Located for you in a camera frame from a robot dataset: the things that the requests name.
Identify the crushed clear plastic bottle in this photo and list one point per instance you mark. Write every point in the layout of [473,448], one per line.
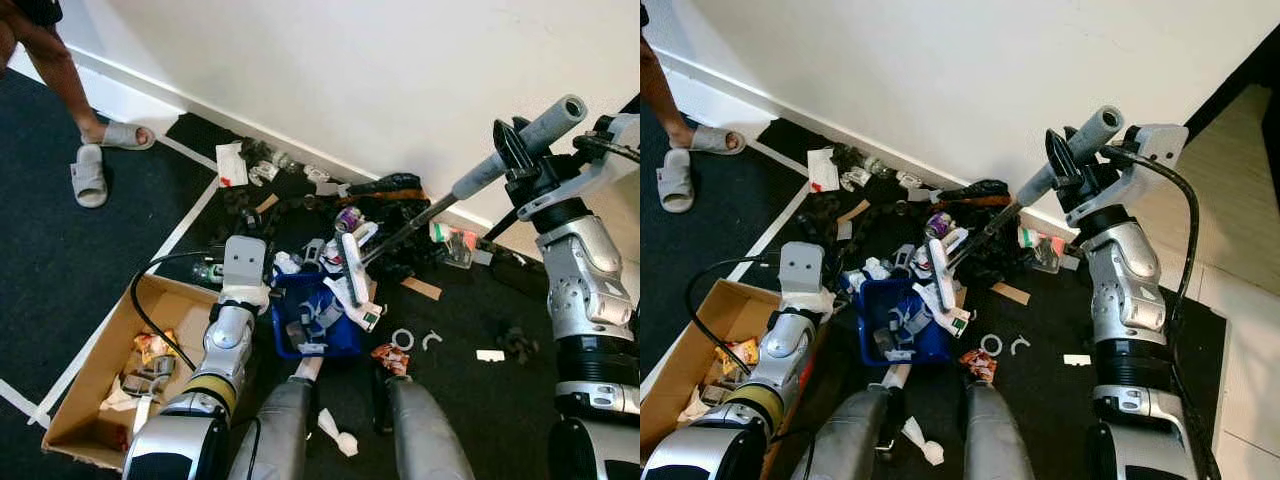
[265,168]
[857,174]

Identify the brown cardboard piece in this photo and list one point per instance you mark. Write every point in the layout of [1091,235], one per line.
[1010,293]
[421,288]

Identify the grey left robot leg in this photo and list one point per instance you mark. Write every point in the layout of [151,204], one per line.
[275,430]
[850,435]

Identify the green and red packet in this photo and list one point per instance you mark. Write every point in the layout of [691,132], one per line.
[1040,248]
[455,243]

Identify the small white paper slip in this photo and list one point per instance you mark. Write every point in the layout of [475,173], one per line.
[490,355]
[1077,359]

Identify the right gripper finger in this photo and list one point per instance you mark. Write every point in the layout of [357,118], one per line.
[508,150]
[1077,152]
[1058,160]
[528,143]

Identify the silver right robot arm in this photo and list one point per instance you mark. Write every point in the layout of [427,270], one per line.
[1130,290]
[585,280]

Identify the grey slipper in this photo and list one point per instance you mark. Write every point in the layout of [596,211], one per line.
[718,141]
[675,182]
[128,137]
[88,178]

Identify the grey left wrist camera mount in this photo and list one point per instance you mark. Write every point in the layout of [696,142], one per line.
[801,268]
[245,262]

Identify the grey right robot leg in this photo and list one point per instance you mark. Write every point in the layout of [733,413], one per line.
[995,435]
[425,430]

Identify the grey robot leg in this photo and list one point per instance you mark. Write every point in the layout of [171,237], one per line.
[275,430]
[850,435]
[995,435]
[425,430]

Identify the person's bare leg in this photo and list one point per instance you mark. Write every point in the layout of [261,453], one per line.
[665,100]
[50,70]

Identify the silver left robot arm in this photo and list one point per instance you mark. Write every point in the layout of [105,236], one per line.
[225,345]
[785,350]

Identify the orange snack wrapper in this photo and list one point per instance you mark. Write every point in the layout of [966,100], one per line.
[155,347]
[735,356]

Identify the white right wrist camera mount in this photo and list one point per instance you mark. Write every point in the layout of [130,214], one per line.
[1150,160]
[600,160]

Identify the red snack wrapper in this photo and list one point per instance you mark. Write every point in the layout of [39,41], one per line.
[390,358]
[978,364]

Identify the purple can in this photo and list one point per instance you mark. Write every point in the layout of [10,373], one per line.
[347,218]
[938,224]

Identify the white carton with green end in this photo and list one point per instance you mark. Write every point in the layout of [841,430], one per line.
[362,312]
[950,318]

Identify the crumpled white tissue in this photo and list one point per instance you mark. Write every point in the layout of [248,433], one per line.
[922,440]
[338,432]

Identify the white tube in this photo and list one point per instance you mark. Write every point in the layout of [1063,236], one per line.
[353,265]
[940,270]

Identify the white paper with red print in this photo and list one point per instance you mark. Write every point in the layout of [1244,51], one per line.
[822,170]
[230,165]

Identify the black and brown bundle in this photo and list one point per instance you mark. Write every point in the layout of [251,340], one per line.
[385,185]
[975,195]

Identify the open cardboard box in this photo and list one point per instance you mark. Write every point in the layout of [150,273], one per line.
[90,400]
[725,310]

